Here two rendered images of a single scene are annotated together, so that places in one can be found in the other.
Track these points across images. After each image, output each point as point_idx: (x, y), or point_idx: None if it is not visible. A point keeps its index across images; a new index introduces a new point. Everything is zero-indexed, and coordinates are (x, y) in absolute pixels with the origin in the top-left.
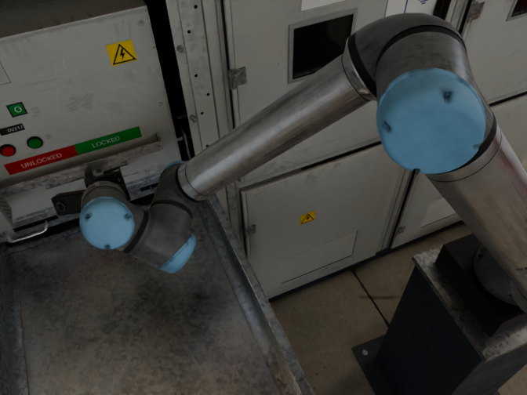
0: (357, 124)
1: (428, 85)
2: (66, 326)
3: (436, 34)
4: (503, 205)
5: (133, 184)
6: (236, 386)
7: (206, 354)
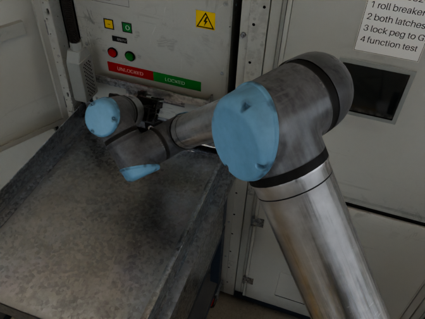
0: (392, 187)
1: (242, 93)
2: (72, 183)
3: (305, 70)
4: (300, 255)
5: None
6: (119, 295)
7: (123, 261)
